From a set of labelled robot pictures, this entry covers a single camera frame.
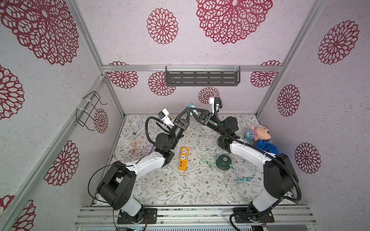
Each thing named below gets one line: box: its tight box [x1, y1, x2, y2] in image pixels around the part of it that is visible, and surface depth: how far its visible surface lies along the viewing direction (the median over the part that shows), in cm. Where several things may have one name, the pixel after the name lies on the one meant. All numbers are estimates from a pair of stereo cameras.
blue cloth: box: [255, 139, 280, 156], surface depth 95 cm
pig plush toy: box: [244, 125, 272, 142], surface depth 102 cm
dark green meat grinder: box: [215, 154, 232, 171], surface depth 85 cm
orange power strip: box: [178, 146, 190, 172], surface depth 94 cm
